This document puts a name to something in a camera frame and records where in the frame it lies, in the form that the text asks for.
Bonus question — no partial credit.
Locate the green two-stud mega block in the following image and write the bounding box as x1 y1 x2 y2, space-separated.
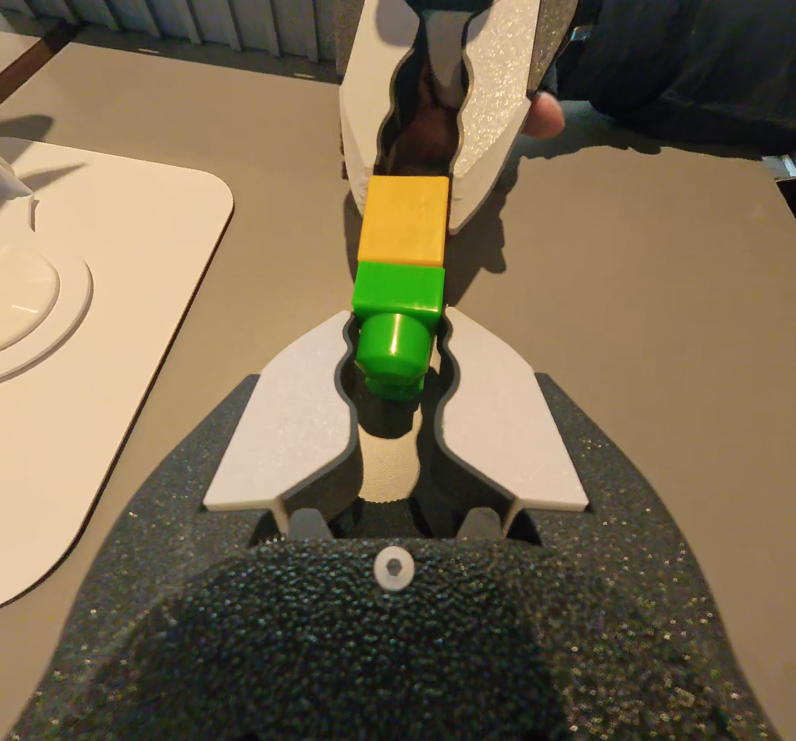
351 261 446 401

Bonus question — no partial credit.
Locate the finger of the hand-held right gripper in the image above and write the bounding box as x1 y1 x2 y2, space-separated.
448 0 543 237
339 0 425 221

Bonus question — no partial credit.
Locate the yellow single-stud mega block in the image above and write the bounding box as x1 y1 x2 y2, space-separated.
358 177 450 268

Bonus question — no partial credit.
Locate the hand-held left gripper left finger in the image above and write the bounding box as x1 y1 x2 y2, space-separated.
204 311 362 537

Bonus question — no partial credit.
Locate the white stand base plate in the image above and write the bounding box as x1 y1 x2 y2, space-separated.
0 137 236 608

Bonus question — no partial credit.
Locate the person's right forearm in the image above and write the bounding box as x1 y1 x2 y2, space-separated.
553 0 796 164

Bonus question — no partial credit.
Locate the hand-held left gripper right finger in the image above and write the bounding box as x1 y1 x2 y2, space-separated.
434 307 590 538

